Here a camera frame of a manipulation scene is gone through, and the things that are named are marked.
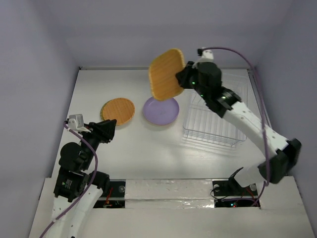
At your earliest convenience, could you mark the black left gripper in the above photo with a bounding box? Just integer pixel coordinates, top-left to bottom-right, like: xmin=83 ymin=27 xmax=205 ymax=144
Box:
xmin=79 ymin=118 xmax=116 ymax=168

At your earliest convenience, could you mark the large square woven tray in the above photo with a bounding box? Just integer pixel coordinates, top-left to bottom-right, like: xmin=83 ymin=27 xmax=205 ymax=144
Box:
xmin=148 ymin=48 xmax=185 ymax=101

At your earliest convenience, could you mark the small round woven plate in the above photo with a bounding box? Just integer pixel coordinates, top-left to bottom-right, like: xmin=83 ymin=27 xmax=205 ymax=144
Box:
xmin=104 ymin=98 xmax=135 ymax=125

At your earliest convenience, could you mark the purple plastic plate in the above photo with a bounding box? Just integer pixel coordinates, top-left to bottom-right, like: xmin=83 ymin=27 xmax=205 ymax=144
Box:
xmin=143 ymin=97 xmax=180 ymax=125

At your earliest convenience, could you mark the green rimmed woven bamboo plate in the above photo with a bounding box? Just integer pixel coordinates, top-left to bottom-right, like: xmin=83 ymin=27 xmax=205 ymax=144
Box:
xmin=100 ymin=101 xmax=109 ymax=121

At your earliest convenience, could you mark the cream plastic plate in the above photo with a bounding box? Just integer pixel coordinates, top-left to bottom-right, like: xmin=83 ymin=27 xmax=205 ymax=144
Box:
xmin=145 ymin=117 xmax=172 ymax=126

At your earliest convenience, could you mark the pink plastic plate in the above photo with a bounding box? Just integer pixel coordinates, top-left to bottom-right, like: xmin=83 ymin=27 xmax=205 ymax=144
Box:
xmin=143 ymin=110 xmax=179 ymax=125

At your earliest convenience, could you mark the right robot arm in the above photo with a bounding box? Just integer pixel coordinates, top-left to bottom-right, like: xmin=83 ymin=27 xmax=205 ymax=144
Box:
xmin=175 ymin=61 xmax=302 ymax=194

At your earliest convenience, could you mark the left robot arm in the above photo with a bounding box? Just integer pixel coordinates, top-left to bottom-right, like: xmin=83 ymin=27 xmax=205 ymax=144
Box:
xmin=40 ymin=114 xmax=116 ymax=238

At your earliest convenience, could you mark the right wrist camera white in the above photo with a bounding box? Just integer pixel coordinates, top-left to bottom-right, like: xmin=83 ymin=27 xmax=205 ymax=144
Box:
xmin=194 ymin=48 xmax=214 ymax=66

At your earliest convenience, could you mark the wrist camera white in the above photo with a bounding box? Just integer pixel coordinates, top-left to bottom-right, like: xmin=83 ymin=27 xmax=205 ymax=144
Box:
xmin=67 ymin=114 xmax=85 ymax=131
xmin=194 ymin=48 xmax=214 ymax=66

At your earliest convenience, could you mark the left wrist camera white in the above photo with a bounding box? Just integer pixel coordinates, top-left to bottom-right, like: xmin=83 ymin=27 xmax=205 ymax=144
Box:
xmin=67 ymin=114 xmax=85 ymax=131

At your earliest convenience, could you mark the white wire dish rack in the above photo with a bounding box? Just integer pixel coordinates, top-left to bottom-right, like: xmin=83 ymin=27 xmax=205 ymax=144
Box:
xmin=183 ymin=69 xmax=261 ymax=147

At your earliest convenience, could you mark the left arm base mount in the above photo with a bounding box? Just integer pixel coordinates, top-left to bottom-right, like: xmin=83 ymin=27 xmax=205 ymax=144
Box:
xmin=94 ymin=180 xmax=126 ymax=209

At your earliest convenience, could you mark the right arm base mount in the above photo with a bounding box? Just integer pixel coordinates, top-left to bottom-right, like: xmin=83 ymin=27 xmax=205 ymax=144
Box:
xmin=210 ymin=168 xmax=260 ymax=208

